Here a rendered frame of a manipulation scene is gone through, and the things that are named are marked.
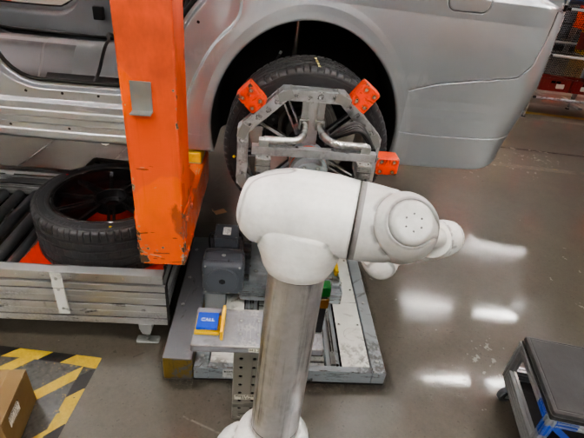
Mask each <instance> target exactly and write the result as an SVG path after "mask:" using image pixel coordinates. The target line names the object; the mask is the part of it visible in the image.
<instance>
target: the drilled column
mask: <svg viewBox="0 0 584 438"><path fill-rule="evenodd" d="M258 356H259V354H248V353H234V358H233V386H232V415H231V418H232V419H237V420H241V419H242V417H243V416H244V414H245V413H246V412H248V411H249V410H250V409H252V408H253V401H254V393H255V386H256V371H257V364H258ZM238 415H240V416H238Z"/></svg>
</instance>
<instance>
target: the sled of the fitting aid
mask: <svg viewBox="0 0 584 438"><path fill-rule="evenodd" d="M243 251H244V254H245V272H244V273H245V274H244V284H243V290H242V292H241V293H240V294H237V300H238V299H239V300H253V301H264V299H265V292H266V284H267V283H266V282H249V265H250V254H251V243H246V242H244V243H243ZM332 276H333V282H332V286H331V294H330V297H329V303H328V304H341V299H342V285H341V281H340V276H339V269H338V264H336V265H335V268H334V270H333V271H332Z"/></svg>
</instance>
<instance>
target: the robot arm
mask: <svg viewBox="0 0 584 438"><path fill-rule="evenodd" d="M361 185H362V186H361ZM359 194H360V195H359ZM358 198H359V199H358ZM236 220H237V223H238V225H239V228H240V230H241V232H242V233H243V234H244V235H245V236H246V237H247V238H248V239H249V240H250V241H251V242H256V243H257V246H258V248H259V251H260V254H261V258H262V263H263V265H264V267H265V269H266V270H267V271H268V276H267V284H266V292H265V299H264V307H263V314H262V329H261V336H260V340H261V341H260V349H259V356H258V364H257V371H256V379H255V393H254V401H253V408H252V409H250V410H249V411H248V412H246V413H245V414H244V416H243V417H242V419H241V420H240V421H236V422H234V423H232V424H230V425H228V426H227V427H226V428H225V429H224V430H223V431H222V432H221V433H220V434H219V435H218V437H217V438H309V437H308V430H307V427H306V424H305V422H304V421H303V419H302V418H301V412H302V403H303V397H304V392H305V388H306V382H307V377H308V372H309V363H310V358H311V353H312V348H313V343H314V338H315V329H316V324H317V318H318V314H319V308H320V303H321V299H322V289H323V284H324V280H325V279H326V278H327V277H328V276H329V275H330V274H331V273H332V271H333V270H334V268H335V265H336V264H337V262H338V261H339V258H341V259H347V257H348V259H347V260H352V261H359V262H361V263H362V266H363V267H364V269H365V270H366V272H367V273H368V274H369V275H370V276H371V277H373V278H375V279H377V280H385V279H388V278H389V277H391V276H392V275H393V274H394V273H395V272H396V270H397V269H398V266H399V265H401V264H410V263H413V262H429V261H433V260H438V259H442V258H444V257H446V256H451V255H452V254H454V253H456V252H457V251H458V250H460V249H461V247H462V245H463V243H464V233H463V230H462V228H461V226H459V225H458V224H457V223H456V222H452V221H449V220H439V216H438V215H437V212H436V210H435V208H434V207H433V205H432V204H431V203H430V202H429V201H428V200H427V199H426V198H424V197H423V196H420V195H418V194H416V193H413V192H409V191H400V190H398V189H392V188H390V187H386V186H382V185H380V184H376V183H372V182H365V181H361V180H357V179H353V178H350V177H347V176H344V175H339V174H335V173H329V172H324V171H318V170H312V169H272V170H269V171H265V172H263V173H261V174H259V175H256V176H252V177H250V178H249V179H248V180H247V182H246V183H245V184H244V186H243V188H242V192H241V194H240V197H239V201H238V204H237V209H236ZM350 239H351V240H350Z"/></svg>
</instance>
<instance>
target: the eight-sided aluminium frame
mask: <svg viewBox="0 0 584 438"><path fill-rule="evenodd" d="M307 96H309V97H307ZM287 101H297V102H303V101H309V102H310V103H327V104H338V105H341V106H342V107H343V108H344V110H345V111H346V112H347V113H348V115H349V116H350V118H351V119H352V120H353V121H358V122H360V123H362V124H363V125H364V126H365V128H366V130H367V132H368V134H369V136H370V138H371V140H372V142H373V144H374V146H375V148H376V151H375V152H376V154H377V157H378V153H379V149H380V147H381V141H382V140H381V138H380V136H379V134H378V133H377V131H376V130H375V128H374V127H373V126H372V124H371V123H370V122H369V120H368V119H367V118H366V117H365V116H364V115H363V114H362V113H361V112H360V111H359V110H358V109H357V108H356V107H355V106H354V104H352V103H351V102H352V99H351V97H350V95H349V94H348V93H347V91H346V90H340V89H330V88H320V87H309V86H299V85H292V84H284V85H283V86H281V87H280V88H279V89H277V91H275V92H274V93H273V94H272V95H271V96H269V97H268V98H267V103H266V104H265V105H264V106H262V107H261V108H260V109H259V110H258V111H257V112H256V113H255V114H254V115H253V114H251V113H249V114H248V115H247V116H245V117H244V118H243V119H242V120H241V121H240V122H239V123H238V127H237V135H236V136H237V148H236V183H237V184H238V185H239V186H240V188H243V186H244V184H245V183H246V182H247V180H248V179H249V178H250V177H251V176H250V175H249V174H248V173H247V167H248V146H249V132H250V131H251V130H253V129H254V128H255V127H256V126H257V125H259V124H260V123H261V122H262V121H264V120H265V119H266V118H267V117H268V116H270V115H271V114H272V113H273V112H275V111H276V110H277V109H278V108H280V107H281V106H282V105H283V104H284V103H286V102H287ZM370 164H371V166H372V169H371V174H370V178H369V180H367V182H370V183H371V182H372V181H373V177H374V173H375V165H376V163H370Z"/></svg>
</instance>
